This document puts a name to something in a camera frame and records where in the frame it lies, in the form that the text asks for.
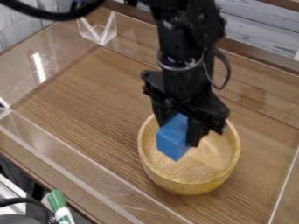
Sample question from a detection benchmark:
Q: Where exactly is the green and white marker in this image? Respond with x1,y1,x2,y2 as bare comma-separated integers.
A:
47,189,75,224

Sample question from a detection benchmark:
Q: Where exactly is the brown wooden bowl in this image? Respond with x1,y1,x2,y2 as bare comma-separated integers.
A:
138,115,242,195

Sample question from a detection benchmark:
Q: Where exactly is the black cable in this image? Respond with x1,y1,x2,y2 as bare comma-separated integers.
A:
0,197,52,218

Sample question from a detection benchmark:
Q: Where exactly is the clear acrylic corner bracket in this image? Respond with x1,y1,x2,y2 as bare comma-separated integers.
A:
78,12,118,46

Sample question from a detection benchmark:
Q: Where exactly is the clear acrylic tray wall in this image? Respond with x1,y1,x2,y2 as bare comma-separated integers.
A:
0,108,191,224

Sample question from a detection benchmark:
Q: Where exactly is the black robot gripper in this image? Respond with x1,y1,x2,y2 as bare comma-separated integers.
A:
140,59,230,147

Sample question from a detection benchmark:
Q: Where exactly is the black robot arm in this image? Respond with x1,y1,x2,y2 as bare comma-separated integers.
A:
138,0,230,147

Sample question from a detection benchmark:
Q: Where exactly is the blue foam block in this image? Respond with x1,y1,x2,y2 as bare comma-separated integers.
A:
156,114,190,161

